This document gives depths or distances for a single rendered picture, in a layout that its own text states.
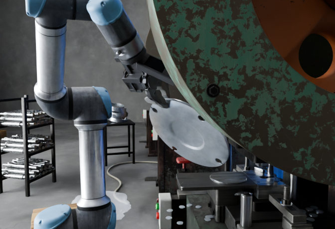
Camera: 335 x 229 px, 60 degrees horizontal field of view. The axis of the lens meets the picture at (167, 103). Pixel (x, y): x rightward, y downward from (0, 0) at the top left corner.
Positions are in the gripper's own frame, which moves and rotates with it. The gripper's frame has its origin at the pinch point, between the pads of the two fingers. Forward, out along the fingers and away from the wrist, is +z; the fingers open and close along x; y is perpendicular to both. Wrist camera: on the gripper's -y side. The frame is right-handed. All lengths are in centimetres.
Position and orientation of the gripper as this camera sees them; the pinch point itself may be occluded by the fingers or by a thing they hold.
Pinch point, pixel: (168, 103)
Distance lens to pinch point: 85.8
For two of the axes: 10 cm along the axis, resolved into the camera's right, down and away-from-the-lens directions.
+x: -3.9, 7.5, -5.3
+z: 3.8, 6.6, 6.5
